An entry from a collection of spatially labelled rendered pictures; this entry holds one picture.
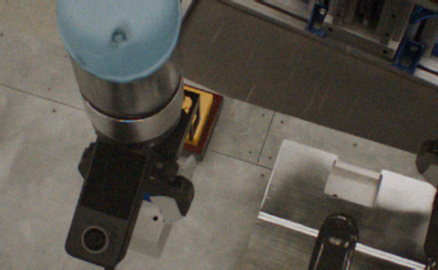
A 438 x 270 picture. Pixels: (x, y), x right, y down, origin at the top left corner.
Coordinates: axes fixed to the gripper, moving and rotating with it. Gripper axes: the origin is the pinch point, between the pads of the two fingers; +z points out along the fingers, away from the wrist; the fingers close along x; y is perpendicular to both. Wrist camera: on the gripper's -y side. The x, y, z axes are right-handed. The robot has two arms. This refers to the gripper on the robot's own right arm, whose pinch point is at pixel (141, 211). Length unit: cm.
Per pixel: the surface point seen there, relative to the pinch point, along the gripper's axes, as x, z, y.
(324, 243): -17.3, 6.6, 4.8
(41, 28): 53, 95, 62
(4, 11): 62, 95, 63
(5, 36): 26.1, 15.0, 20.2
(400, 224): -24.0, 5.9, 9.0
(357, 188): -19.1, 8.7, 12.4
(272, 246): -12.5, 6.3, 2.8
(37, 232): 12.7, 14.9, -1.3
